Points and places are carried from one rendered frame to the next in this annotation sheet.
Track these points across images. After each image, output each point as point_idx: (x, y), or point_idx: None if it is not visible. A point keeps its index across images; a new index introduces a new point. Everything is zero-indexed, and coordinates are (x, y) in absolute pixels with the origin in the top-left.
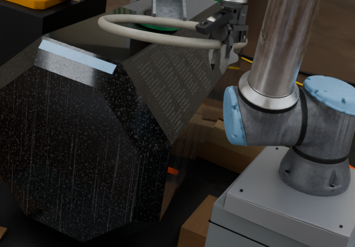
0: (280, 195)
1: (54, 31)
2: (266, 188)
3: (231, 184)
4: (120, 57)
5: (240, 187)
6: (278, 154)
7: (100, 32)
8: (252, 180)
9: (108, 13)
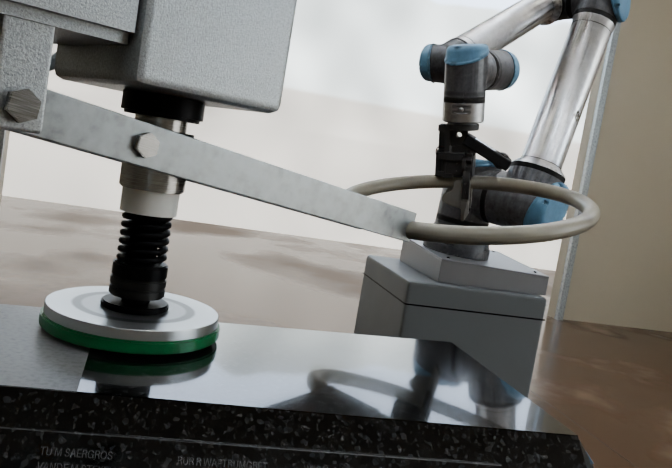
0: (506, 262)
1: (523, 429)
2: (510, 265)
3: (508, 293)
4: (433, 344)
5: (531, 272)
6: (455, 258)
7: (377, 379)
8: (513, 268)
9: (206, 397)
